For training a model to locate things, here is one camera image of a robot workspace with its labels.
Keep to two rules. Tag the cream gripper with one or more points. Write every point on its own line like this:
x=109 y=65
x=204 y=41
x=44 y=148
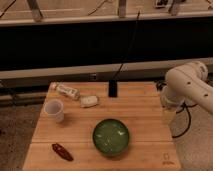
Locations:
x=168 y=115

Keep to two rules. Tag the green ceramic bowl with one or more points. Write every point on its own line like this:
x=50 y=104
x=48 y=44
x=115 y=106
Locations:
x=111 y=137

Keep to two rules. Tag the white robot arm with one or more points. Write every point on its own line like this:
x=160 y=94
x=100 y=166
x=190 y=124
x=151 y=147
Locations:
x=183 y=82

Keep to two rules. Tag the white crumpled object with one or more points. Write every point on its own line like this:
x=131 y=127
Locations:
x=88 y=101

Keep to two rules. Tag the dark red chili pepper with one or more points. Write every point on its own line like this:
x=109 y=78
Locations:
x=62 y=152

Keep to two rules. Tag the white plastic cup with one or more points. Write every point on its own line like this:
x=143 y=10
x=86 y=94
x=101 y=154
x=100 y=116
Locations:
x=54 y=109

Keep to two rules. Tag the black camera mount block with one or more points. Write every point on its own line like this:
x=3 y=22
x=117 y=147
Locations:
x=112 y=88

